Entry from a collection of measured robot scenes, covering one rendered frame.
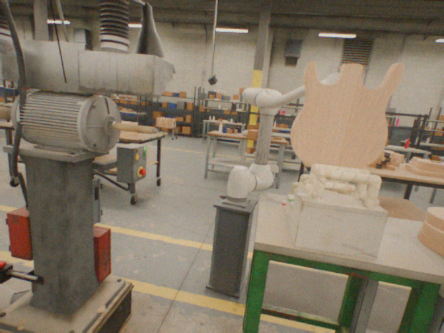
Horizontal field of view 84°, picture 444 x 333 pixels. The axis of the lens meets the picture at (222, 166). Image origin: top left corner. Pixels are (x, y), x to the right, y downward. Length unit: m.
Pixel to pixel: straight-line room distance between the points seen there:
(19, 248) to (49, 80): 0.83
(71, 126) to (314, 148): 0.98
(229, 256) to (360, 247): 1.15
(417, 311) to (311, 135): 0.69
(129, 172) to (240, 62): 11.14
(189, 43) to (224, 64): 1.91
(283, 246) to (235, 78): 11.50
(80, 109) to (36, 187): 0.44
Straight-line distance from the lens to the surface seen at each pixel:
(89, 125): 1.15
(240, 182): 1.76
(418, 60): 13.54
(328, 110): 1.04
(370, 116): 1.09
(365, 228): 0.95
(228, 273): 2.03
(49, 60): 1.31
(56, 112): 1.25
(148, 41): 1.19
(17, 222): 1.56
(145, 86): 0.96
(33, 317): 1.69
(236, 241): 1.87
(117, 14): 1.10
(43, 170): 1.36
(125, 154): 1.43
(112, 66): 1.03
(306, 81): 1.02
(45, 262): 1.56
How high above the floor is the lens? 1.37
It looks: 13 degrees down
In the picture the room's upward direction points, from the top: 6 degrees clockwise
